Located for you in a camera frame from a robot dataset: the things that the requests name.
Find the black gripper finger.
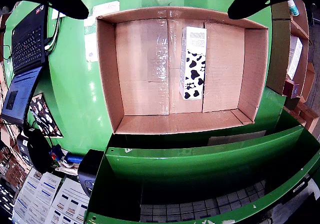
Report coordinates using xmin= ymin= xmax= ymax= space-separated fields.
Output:
xmin=0 ymin=0 xmax=90 ymax=20
xmin=227 ymin=0 xmax=320 ymax=20

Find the cow print white carton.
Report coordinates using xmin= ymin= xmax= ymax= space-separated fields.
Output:
xmin=179 ymin=26 xmax=208 ymax=100

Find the cardboard box with flap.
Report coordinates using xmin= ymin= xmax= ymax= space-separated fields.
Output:
xmin=266 ymin=19 xmax=316 ymax=110

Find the long white product box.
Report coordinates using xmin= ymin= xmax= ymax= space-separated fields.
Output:
xmin=286 ymin=35 xmax=304 ymax=80

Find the small maroon product box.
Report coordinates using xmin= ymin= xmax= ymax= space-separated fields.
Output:
xmin=283 ymin=78 xmax=300 ymax=98

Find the large open cardboard tray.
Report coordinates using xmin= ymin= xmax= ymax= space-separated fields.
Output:
xmin=96 ymin=6 xmax=270 ymax=135

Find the black box device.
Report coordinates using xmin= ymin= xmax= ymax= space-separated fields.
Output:
xmin=77 ymin=149 xmax=105 ymax=198

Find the white socket block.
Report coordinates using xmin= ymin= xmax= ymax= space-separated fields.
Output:
xmin=51 ymin=8 xmax=67 ymax=20

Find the teal and white bottle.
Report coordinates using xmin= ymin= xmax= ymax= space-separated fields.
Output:
xmin=286 ymin=0 xmax=300 ymax=17

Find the white printed card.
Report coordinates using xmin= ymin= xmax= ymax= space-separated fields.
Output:
xmin=83 ymin=0 xmax=121 ymax=62

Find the black laptop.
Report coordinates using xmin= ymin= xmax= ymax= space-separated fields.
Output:
xmin=1 ymin=4 xmax=50 ymax=126

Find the black framed picture card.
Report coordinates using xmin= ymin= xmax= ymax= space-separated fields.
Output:
xmin=28 ymin=93 xmax=64 ymax=138

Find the grey flat sheet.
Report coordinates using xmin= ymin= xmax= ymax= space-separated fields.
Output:
xmin=206 ymin=130 xmax=267 ymax=146

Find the black rounded object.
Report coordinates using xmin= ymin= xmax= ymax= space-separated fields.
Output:
xmin=26 ymin=128 xmax=54 ymax=174

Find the small blue object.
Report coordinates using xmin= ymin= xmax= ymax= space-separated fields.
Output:
xmin=65 ymin=154 xmax=85 ymax=164

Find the green metal shelf unit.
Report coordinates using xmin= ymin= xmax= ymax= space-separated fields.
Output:
xmin=84 ymin=104 xmax=320 ymax=224

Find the white printed paper sheet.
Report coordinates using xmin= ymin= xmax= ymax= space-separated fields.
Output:
xmin=13 ymin=168 xmax=63 ymax=224
xmin=46 ymin=178 xmax=90 ymax=224

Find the white cable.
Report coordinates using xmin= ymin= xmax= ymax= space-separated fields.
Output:
xmin=44 ymin=9 xmax=61 ymax=54

